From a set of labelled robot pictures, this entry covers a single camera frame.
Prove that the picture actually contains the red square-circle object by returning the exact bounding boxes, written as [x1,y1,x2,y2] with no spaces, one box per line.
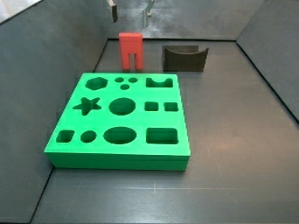
[119,32,144,70]

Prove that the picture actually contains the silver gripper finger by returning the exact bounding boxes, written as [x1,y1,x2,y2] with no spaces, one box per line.
[143,0,155,28]
[107,0,118,23]

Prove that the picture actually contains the black curved support bracket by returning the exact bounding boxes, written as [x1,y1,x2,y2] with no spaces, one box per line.
[163,45,210,72]

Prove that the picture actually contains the green shape-sorter fixture block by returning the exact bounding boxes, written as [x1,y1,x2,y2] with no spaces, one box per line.
[44,73,191,171]

